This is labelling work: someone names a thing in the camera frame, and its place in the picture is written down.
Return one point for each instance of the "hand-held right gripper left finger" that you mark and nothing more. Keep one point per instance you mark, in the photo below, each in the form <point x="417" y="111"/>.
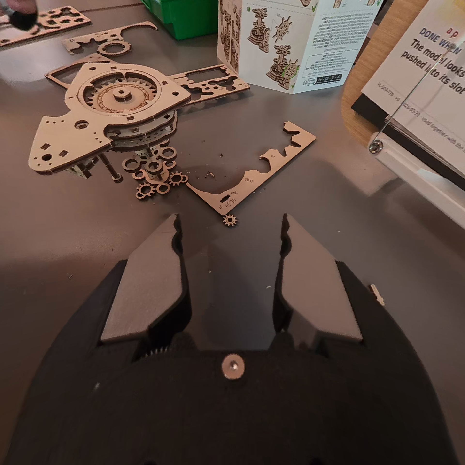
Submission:
<point x="145" y="290"/>

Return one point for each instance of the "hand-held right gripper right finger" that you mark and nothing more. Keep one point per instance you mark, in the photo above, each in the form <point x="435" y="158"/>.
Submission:
<point x="316" y="290"/>

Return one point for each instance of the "wooden gear model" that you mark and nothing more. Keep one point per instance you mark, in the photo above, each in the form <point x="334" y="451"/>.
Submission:
<point x="120" y="98"/>

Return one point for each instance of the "notched wooden bar piece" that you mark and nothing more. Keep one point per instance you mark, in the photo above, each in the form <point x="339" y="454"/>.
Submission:
<point x="376" y="293"/>

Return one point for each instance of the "small wooden gear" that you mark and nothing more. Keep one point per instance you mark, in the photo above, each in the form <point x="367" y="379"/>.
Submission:
<point x="230" y="220"/>

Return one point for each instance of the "jagged wooden sheet strip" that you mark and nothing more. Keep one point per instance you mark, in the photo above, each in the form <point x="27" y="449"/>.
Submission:
<point x="239" y="192"/>

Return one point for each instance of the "green plastic bin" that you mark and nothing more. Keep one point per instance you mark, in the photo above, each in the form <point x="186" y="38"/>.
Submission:
<point x="181" y="18"/>

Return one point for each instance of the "instruction sheet on wooden stand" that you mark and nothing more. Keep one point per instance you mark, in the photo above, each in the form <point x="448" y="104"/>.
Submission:
<point x="370" y="61"/>

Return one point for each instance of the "folded instruction leaflet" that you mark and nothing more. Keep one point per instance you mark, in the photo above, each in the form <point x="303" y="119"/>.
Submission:
<point x="308" y="47"/>

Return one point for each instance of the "printed instruction sheets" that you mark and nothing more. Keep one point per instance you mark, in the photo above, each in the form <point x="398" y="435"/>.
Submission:
<point x="428" y="72"/>

